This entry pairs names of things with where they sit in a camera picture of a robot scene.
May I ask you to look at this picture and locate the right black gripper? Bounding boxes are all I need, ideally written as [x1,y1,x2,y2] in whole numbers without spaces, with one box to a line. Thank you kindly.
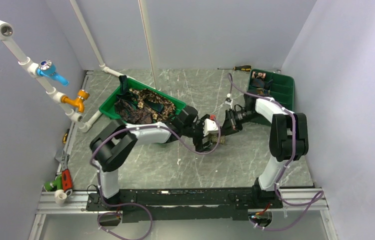
[219,108,263,137]

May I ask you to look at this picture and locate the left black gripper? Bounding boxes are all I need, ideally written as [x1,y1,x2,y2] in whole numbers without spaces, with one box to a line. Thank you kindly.
[182,114,213,152]

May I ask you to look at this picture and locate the green tray of ties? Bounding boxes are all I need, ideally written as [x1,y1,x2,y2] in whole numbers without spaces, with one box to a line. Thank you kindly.
[99,77,186,125]

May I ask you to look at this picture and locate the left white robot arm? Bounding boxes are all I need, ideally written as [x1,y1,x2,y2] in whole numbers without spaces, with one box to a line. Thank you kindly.
[89,106,222,210]

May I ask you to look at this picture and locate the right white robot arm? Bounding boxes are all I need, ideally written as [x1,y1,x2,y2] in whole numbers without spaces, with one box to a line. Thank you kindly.
[221,92,309,208]

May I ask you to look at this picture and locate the rolled ties in organizer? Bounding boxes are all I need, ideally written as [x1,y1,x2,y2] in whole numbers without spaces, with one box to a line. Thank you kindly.
[249,71,273,90]

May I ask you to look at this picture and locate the brown floral tie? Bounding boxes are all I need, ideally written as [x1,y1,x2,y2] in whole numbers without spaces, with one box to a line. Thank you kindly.
[129,88,177,123]

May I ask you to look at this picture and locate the green compartment organizer box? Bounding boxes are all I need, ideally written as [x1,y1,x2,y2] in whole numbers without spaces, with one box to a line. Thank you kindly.
[247,68,295,111]

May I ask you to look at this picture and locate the dark teal tie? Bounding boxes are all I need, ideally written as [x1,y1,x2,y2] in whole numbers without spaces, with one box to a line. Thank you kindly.
[116,75,164,113]

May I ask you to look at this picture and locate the orange brass tap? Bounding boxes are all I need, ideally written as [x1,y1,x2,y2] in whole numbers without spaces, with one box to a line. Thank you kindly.
[60,89,90,113]

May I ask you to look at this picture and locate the yellow black tool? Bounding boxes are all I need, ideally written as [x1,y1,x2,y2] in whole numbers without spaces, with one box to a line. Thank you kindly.
[62,128,70,145]

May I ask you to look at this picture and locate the white vertical pole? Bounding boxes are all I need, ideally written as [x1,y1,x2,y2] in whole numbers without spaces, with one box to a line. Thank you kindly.
[138,0,160,90]

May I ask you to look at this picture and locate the red pipe wrench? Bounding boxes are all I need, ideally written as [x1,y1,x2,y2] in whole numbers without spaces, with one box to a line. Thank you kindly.
[55,150,73,196]

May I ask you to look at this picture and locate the white pipe fitting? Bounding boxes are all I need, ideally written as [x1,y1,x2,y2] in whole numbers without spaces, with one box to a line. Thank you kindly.
[54,189,68,206]

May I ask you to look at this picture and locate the green pipe fitting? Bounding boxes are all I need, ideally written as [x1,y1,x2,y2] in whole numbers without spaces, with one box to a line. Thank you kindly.
[43,174,63,192]

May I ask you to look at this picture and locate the blue valve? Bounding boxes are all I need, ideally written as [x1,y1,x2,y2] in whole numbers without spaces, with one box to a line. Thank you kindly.
[36,59,69,86]

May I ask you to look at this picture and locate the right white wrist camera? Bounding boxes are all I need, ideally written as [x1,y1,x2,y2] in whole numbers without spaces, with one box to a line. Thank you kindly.
[224,93,234,108]

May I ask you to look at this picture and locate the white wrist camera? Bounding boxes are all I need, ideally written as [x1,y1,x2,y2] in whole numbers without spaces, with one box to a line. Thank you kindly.
[224,93,234,108]
[203,115,220,137]

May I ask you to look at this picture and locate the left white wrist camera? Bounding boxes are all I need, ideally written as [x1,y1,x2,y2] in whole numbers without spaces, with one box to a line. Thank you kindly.
[203,115,220,137]

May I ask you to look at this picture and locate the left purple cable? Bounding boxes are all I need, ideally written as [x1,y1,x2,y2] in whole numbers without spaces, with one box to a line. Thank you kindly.
[89,119,222,240]

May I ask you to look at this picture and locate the orange handled screwdriver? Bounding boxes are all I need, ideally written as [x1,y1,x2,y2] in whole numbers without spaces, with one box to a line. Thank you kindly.
[217,65,252,73]

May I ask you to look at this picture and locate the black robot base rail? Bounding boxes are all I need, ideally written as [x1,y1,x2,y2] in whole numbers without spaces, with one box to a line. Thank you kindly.
[86,185,283,223]

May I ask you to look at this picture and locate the aluminium frame rail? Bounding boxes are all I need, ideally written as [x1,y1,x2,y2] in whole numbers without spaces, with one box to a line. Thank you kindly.
[29,188,339,240]

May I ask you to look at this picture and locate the white pvc pipe frame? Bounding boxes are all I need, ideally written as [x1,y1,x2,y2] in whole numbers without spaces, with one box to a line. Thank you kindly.
[0,0,135,133]

